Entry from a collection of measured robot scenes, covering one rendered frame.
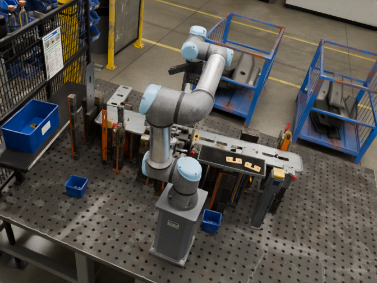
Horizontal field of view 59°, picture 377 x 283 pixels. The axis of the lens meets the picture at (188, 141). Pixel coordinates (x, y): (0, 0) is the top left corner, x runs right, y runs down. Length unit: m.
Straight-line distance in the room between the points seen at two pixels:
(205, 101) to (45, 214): 1.27
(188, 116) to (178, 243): 0.81
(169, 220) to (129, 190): 0.61
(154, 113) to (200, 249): 1.04
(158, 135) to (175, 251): 0.76
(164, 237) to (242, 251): 0.50
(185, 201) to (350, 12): 8.67
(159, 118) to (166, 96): 0.08
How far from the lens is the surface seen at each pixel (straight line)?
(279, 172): 1.86
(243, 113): 4.07
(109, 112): 2.31
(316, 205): 2.49
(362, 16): 9.87
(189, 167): 1.46
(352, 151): 4.19
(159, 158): 1.40
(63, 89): 2.49
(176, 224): 1.64
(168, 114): 1.14
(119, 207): 2.09
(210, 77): 1.28
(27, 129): 2.14
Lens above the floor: 2.32
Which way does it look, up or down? 38 degrees down
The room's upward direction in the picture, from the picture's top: 12 degrees clockwise
